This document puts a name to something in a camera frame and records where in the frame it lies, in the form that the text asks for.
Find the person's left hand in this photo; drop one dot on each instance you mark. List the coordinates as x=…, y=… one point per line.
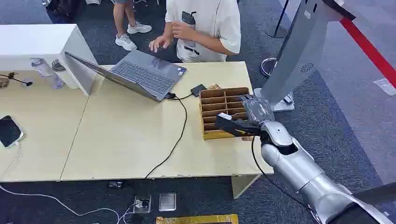
x=182, y=30

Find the person's right hand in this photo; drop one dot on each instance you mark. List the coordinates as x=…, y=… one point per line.
x=159, y=42

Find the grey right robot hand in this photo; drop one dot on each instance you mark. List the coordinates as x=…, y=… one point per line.
x=257, y=109

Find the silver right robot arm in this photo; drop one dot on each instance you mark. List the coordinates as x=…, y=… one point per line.
x=297, y=167

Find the person in pale shirt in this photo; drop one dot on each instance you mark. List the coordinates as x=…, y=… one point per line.
x=207, y=28

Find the grey open laptop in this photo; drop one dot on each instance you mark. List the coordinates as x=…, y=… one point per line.
x=145, y=74

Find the wooden card box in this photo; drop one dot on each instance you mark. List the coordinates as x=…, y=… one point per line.
x=220, y=106

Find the standing person's legs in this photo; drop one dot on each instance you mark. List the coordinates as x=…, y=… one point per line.
x=125, y=21

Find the round stanchion base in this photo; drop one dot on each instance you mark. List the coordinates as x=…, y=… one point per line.
x=267, y=67

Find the brown card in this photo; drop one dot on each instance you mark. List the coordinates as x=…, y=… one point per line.
x=214, y=87

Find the grey kiosk stand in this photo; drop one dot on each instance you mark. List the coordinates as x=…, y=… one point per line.
x=297, y=52

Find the pale table leg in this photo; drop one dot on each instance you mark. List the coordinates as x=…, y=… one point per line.
x=243, y=185

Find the clear water bottle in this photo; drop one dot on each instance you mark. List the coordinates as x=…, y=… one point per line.
x=46, y=72

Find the white cabinet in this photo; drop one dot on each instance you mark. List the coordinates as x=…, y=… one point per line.
x=37, y=43

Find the red barrier belt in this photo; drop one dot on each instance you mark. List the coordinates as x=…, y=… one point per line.
x=368, y=49

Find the steel floor plate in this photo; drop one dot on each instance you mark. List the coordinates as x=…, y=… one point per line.
x=167, y=202

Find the clear plastic bag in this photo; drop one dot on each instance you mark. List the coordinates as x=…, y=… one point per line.
x=386, y=86

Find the floor power socket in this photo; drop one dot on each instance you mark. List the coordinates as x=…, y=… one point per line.
x=142, y=203

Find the small black microphone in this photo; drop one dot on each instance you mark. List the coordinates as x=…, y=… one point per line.
x=15, y=79

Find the black smartphone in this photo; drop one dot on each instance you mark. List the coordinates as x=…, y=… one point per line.
x=9, y=131

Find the black stanchion post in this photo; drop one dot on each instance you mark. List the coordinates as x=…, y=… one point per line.
x=281, y=18

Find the yellow floor tape frame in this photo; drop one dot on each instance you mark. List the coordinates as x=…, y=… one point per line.
x=198, y=219

